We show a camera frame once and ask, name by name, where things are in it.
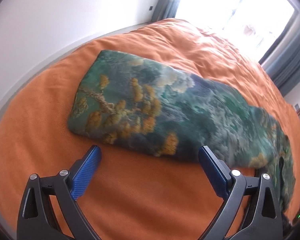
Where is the green patterned brocade jacket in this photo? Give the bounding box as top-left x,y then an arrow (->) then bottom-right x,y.
68,50 -> 296,211

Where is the orange duvet on bed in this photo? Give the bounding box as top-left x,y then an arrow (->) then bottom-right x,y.
0,19 -> 300,239

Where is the right grey curtain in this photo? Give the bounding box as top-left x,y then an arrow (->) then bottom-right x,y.
259,19 -> 300,96

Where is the grey curtain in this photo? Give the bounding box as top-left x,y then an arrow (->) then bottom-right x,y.
259,19 -> 300,96
151,0 -> 180,23

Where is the left grey curtain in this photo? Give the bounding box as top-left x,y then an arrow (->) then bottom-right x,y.
151,0 -> 180,23

